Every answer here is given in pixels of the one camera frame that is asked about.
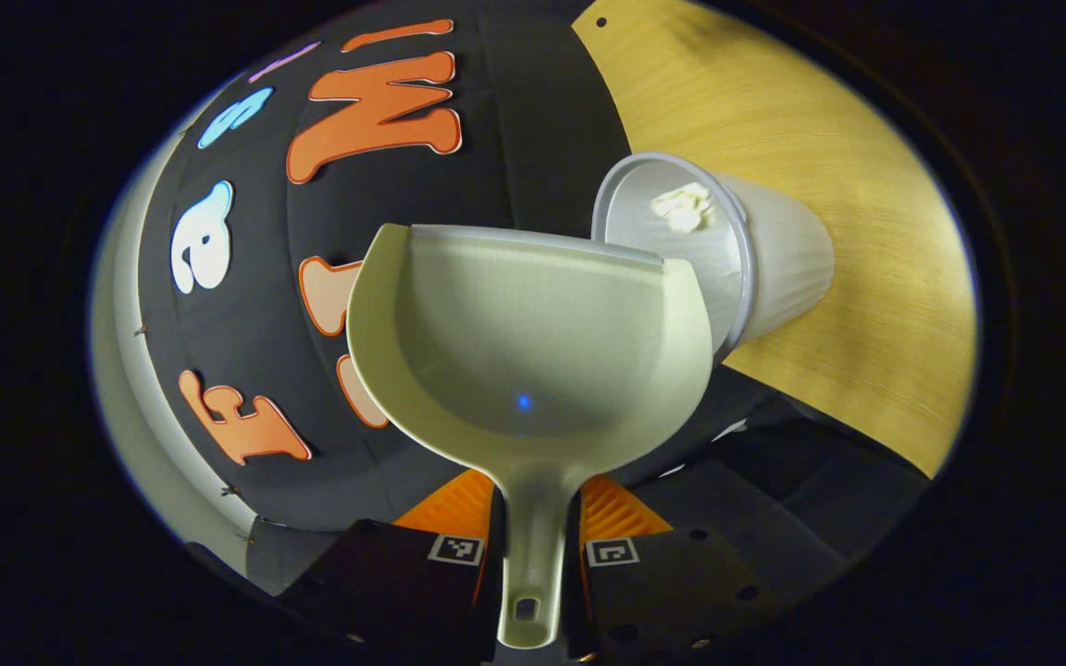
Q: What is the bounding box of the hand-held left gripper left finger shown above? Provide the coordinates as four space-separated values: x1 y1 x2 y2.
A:
279 467 506 666

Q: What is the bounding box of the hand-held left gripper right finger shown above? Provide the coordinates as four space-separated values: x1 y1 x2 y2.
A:
563 475 779 662

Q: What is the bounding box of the grey plastic dustpan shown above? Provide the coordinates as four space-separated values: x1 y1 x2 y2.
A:
346 223 715 650

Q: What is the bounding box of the white ribbed garbage bin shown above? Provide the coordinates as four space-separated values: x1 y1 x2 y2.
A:
591 152 836 362

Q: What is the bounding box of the white paper ball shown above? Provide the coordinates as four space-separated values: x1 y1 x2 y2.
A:
651 182 717 233

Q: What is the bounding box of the wooden desktop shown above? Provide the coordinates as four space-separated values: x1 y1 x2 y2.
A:
572 0 978 479

